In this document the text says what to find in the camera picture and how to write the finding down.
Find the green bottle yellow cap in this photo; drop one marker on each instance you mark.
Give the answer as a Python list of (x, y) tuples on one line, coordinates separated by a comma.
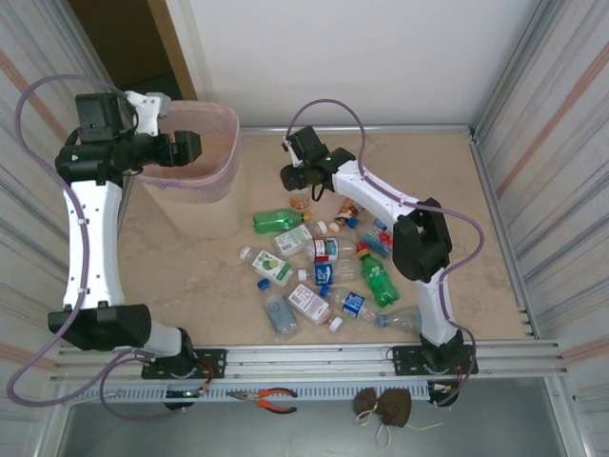
[(276, 221), (378, 281)]

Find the brown wooden door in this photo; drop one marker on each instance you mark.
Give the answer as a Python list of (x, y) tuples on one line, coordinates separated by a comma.
[(119, 38)]

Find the orange cap soda bottle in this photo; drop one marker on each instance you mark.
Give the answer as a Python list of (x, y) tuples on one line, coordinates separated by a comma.
[(300, 202)]

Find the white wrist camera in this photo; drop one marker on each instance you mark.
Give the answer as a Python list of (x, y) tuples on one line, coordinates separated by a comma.
[(292, 152), (147, 109)]

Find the blue label white cap bottle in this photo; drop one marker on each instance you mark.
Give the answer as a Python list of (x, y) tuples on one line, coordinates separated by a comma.
[(328, 273)]

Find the grey tinted blue cap bottle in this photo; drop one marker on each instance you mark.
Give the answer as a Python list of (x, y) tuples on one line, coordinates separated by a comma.
[(280, 316)]

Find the brown cloth pouch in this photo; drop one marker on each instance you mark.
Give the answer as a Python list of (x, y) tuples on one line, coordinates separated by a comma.
[(366, 401), (395, 407)]

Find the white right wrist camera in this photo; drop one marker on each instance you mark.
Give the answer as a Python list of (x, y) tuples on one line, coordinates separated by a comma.
[(292, 152)]

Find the lime label clear bottle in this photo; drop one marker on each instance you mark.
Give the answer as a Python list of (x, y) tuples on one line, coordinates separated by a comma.
[(271, 266)]

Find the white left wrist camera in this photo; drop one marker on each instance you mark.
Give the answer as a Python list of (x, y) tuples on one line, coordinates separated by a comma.
[(147, 109)]

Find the small controller board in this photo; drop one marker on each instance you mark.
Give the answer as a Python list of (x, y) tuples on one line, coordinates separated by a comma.
[(442, 388), (183, 393)]

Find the beige mesh waste bin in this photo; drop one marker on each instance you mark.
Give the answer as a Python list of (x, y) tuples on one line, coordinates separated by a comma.
[(209, 214)]

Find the pink label clear bottle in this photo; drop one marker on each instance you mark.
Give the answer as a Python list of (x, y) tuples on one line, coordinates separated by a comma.
[(309, 302)]

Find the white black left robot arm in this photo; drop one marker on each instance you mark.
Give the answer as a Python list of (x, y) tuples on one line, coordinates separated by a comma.
[(102, 247)]

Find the grey metal shelf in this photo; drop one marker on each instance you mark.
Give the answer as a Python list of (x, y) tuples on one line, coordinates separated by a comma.
[(285, 433)]

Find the long aluminium base rail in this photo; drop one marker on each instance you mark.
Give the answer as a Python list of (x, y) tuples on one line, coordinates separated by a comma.
[(309, 363)]

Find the red label clear bottle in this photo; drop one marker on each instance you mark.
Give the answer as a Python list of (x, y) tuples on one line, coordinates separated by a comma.
[(328, 248)]

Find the brown label drink bottle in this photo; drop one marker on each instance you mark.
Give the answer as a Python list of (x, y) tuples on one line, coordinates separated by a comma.
[(341, 216)]

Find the colourful label clear bottle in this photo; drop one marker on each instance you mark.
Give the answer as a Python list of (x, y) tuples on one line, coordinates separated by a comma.
[(402, 320)]

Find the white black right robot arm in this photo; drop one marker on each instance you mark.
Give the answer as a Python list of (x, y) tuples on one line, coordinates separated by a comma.
[(423, 238)]

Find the red blue label bottle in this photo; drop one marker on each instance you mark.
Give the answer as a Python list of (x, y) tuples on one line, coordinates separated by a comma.
[(378, 240)]

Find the pink plastic bin liner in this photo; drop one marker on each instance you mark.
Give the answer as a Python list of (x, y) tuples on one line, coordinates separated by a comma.
[(214, 143)]

